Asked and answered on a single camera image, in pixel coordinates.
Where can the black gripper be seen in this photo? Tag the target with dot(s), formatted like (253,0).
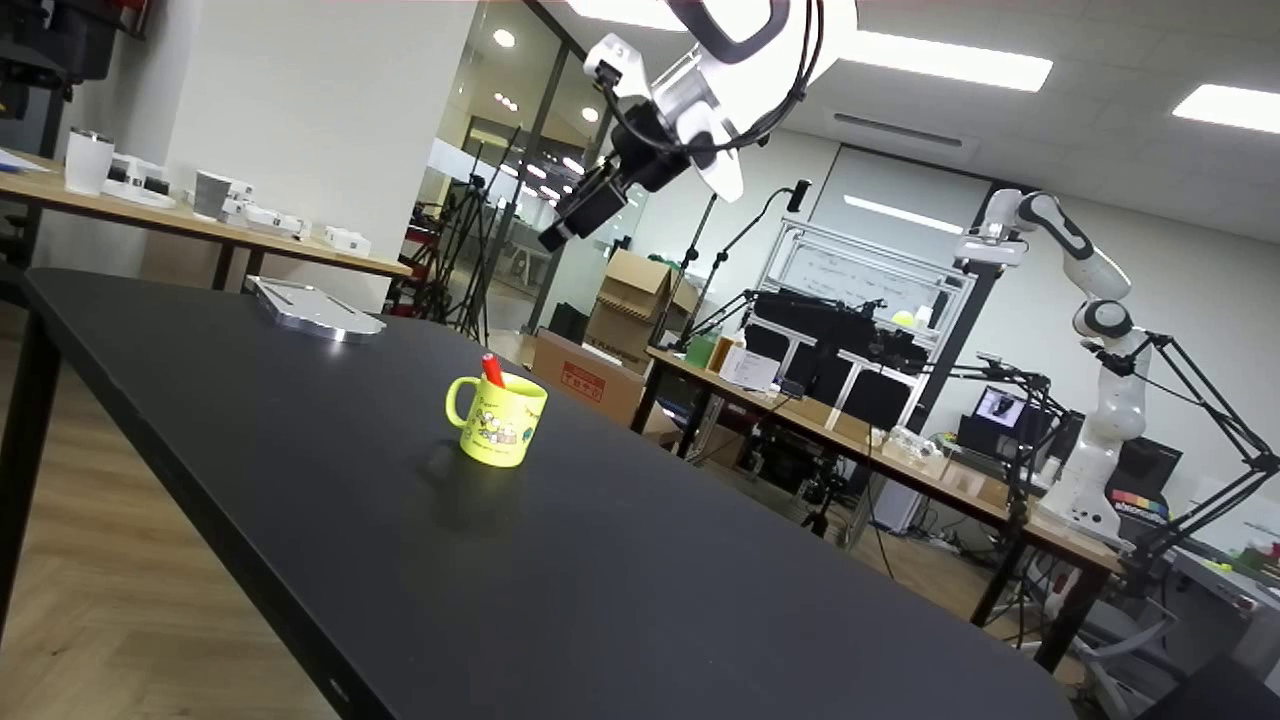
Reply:
(649,161)

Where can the red marker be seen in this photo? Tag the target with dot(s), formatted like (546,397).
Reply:
(495,371)

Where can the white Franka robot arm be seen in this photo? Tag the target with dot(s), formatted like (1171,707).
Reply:
(801,43)

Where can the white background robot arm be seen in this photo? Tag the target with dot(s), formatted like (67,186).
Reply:
(1105,402)

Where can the stacked plain cardboard boxes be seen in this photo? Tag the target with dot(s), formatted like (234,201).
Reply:
(628,303)

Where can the cardboard box with red label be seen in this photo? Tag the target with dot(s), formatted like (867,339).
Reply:
(587,379)

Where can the yellow-green ceramic mug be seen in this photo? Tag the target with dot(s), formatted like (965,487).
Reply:
(505,425)

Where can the aluminium mounting plate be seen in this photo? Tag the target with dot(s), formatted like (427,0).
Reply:
(315,305)

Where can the small yellow-green ball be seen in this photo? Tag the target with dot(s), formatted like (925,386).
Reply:
(908,320)

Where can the grey cup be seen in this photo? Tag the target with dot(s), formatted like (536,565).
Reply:
(211,192)

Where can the rectangular ceiling light panel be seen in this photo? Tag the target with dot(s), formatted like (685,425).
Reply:
(946,63)
(1234,107)

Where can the long wooden desk black legs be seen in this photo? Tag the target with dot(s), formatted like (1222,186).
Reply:
(923,466)

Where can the wooden side table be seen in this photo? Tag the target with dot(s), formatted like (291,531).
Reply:
(160,212)

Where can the white cup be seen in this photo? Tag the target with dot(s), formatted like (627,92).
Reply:
(90,161)

